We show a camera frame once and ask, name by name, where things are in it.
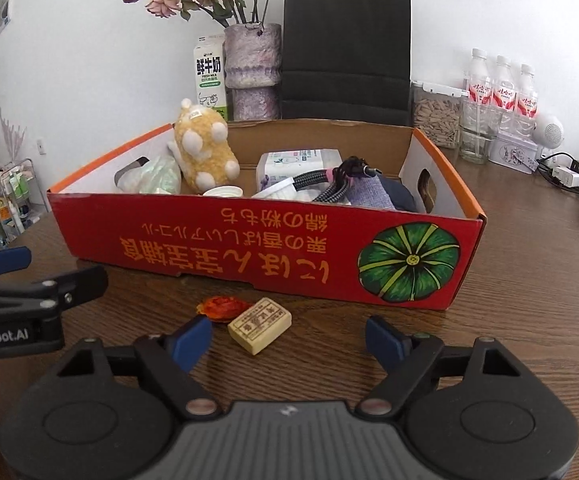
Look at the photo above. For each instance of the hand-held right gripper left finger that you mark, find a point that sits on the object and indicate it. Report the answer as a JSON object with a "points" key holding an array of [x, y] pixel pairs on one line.
{"points": [[189, 342]]}

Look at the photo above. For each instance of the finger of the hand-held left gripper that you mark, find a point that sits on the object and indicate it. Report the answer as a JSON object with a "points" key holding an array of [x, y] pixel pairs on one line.
{"points": [[4, 262], [79, 285]]}

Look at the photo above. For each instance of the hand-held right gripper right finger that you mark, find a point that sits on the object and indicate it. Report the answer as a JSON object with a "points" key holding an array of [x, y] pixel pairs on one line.
{"points": [[382, 340]]}

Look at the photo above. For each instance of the orange red candy wrapper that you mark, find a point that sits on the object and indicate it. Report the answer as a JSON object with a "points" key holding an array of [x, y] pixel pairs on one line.
{"points": [[219, 308]]}

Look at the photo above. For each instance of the beige engraved block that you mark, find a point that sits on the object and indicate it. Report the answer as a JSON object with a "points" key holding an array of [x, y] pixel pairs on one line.
{"points": [[259, 327]]}

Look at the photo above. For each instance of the red printed cardboard box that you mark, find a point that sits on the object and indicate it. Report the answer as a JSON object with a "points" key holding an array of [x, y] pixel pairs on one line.
{"points": [[169, 240]]}

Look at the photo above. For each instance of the pale green plastic bag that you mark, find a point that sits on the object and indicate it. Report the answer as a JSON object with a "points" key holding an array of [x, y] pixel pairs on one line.
{"points": [[157, 177]]}

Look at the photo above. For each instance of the dark navy cloth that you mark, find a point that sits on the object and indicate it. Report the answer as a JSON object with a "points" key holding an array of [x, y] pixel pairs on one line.
{"points": [[404, 197]]}

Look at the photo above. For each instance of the blue woven cloth pouch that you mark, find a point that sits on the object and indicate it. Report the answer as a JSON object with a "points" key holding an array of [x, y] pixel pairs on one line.
{"points": [[369, 195]]}

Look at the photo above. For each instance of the white paper cup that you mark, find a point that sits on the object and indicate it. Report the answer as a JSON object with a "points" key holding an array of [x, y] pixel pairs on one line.
{"points": [[222, 190]]}

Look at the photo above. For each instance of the white packet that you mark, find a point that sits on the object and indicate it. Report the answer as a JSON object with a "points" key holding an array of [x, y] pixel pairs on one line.
{"points": [[277, 189]]}

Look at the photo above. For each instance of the yellow white plush toy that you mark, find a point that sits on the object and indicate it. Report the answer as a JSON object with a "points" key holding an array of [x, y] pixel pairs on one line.
{"points": [[202, 145]]}

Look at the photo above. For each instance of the white tissue pack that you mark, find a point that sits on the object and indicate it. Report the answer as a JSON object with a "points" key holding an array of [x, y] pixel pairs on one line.
{"points": [[289, 162]]}

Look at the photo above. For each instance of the clear seed storage container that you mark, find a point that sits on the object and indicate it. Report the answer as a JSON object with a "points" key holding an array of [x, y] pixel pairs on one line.
{"points": [[437, 120]]}

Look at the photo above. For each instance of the clear glass cup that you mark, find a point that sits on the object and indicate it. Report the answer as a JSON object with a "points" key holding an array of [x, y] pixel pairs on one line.
{"points": [[472, 155]]}

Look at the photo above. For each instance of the white printed tin box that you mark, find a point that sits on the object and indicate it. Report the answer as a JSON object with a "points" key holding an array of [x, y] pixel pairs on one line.
{"points": [[512, 155]]}

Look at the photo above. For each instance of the glass stirring rod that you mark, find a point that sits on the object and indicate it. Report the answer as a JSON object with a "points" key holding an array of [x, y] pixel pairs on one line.
{"points": [[479, 130]]}

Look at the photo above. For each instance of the white charger plug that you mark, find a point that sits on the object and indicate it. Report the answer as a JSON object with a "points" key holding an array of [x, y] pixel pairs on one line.
{"points": [[567, 176]]}

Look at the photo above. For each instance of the white green milk carton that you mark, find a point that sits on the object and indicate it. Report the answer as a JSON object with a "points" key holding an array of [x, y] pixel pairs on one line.
{"points": [[209, 75]]}

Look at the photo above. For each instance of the white round speaker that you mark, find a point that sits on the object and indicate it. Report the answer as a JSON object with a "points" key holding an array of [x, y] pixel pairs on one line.
{"points": [[550, 132]]}

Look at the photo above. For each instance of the clear red label water bottle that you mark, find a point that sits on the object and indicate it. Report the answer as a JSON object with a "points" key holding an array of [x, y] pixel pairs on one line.
{"points": [[479, 80], [528, 100], [503, 90]]}

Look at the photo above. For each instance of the purple stone vase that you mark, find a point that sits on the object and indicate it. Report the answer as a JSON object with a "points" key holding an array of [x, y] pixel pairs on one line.
{"points": [[252, 60]]}

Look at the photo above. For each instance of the black paper bag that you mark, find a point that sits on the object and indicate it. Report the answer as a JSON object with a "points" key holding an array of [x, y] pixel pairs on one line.
{"points": [[347, 50]]}

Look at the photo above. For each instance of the white wall socket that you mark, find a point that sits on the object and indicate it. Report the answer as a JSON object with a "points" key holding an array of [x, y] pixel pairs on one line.
{"points": [[41, 146]]}

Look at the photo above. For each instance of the purple feather wall decal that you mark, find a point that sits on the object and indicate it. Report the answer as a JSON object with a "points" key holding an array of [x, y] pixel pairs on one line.
{"points": [[12, 135]]}

